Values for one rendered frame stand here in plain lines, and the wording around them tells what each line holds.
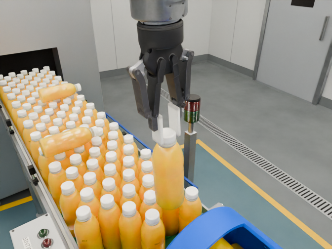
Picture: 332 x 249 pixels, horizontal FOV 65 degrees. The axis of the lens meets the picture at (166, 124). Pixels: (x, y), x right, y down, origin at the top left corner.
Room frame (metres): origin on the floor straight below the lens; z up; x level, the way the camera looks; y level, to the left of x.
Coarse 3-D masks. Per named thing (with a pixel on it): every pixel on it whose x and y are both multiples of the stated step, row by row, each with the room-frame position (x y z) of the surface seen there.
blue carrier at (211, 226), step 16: (224, 208) 0.41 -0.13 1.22; (192, 224) 0.36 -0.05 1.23; (208, 224) 0.36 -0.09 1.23; (224, 224) 0.36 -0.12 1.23; (240, 224) 0.37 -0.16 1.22; (176, 240) 0.33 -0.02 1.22; (192, 240) 0.33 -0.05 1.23; (208, 240) 0.32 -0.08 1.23; (240, 240) 0.44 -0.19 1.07; (256, 240) 0.41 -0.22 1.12; (272, 240) 0.36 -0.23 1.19
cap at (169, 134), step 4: (164, 128) 0.47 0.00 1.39; (168, 128) 0.47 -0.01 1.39; (164, 132) 0.46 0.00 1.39; (168, 132) 0.46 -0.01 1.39; (172, 132) 0.46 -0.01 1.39; (164, 136) 0.45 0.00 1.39; (168, 136) 0.45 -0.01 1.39; (172, 136) 0.45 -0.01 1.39; (164, 140) 0.44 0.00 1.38; (168, 140) 0.44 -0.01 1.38; (172, 140) 0.45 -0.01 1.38; (164, 144) 0.44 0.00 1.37; (168, 144) 0.44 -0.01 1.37
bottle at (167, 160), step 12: (156, 144) 0.47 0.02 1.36; (156, 156) 0.44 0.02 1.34; (168, 156) 0.43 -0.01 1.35; (180, 156) 0.45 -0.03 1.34; (156, 168) 0.44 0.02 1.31; (168, 168) 0.43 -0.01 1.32; (180, 168) 0.44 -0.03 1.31; (156, 180) 0.44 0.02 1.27; (168, 180) 0.43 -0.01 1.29; (180, 180) 0.44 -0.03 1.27; (156, 192) 0.45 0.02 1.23; (168, 192) 0.43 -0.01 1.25; (180, 192) 0.45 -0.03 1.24; (168, 204) 0.44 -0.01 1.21; (180, 204) 0.45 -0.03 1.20
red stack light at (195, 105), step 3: (186, 102) 0.91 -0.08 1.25; (189, 102) 0.91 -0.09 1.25; (192, 102) 0.90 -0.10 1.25; (195, 102) 0.90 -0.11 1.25; (198, 102) 0.91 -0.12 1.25; (186, 105) 0.91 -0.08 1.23; (189, 105) 0.90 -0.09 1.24; (192, 105) 0.90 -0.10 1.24; (195, 105) 0.90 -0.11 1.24; (198, 105) 0.91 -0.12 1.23; (186, 108) 0.91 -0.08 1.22; (189, 108) 0.90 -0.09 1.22; (192, 108) 0.90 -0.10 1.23; (195, 108) 0.90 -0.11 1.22; (198, 108) 0.91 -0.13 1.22; (189, 111) 0.91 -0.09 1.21; (192, 111) 0.90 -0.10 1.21; (195, 111) 0.90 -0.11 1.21
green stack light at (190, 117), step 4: (184, 112) 0.93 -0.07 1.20; (188, 112) 0.91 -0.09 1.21; (192, 112) 0.90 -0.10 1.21; (196, 112) 0.91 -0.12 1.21; (184, 116) 0.92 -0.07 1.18; (188, 116) 0.91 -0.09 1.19; (192, 116) 0.90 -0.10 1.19; (196, 116) 0.91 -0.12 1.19; (184, 120) 0.92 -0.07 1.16; (188, 120) 0.91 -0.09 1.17; (192, 120) 0.90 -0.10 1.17; (196, 120) 0.91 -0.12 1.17
